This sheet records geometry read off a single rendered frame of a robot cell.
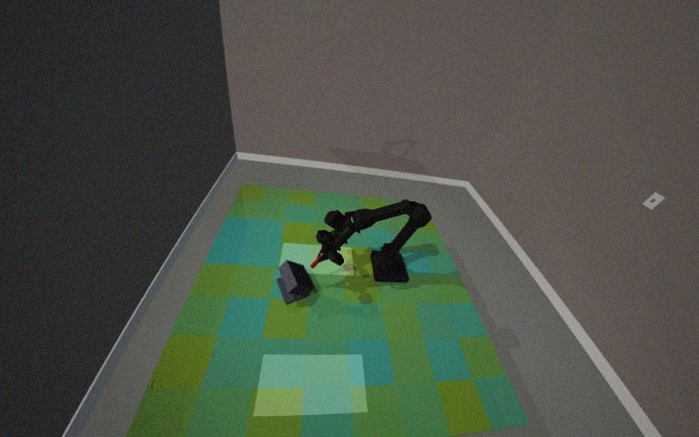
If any dark navy sloped panel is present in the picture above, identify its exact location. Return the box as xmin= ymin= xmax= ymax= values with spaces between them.
xmin=277 ymin=260 xmax=314 ymax=304

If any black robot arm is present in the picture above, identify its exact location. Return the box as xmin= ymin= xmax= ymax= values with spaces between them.
xmin=316 ymin=199 xmax=431 ymax=275

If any dark red peg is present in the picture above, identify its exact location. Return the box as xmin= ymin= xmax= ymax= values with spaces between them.
xmin=310 ymin=253 xmax=323 ymax=269

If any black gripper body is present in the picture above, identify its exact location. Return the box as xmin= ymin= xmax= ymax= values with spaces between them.
xmin=324 ymin=229 xmax=348 ymax=266

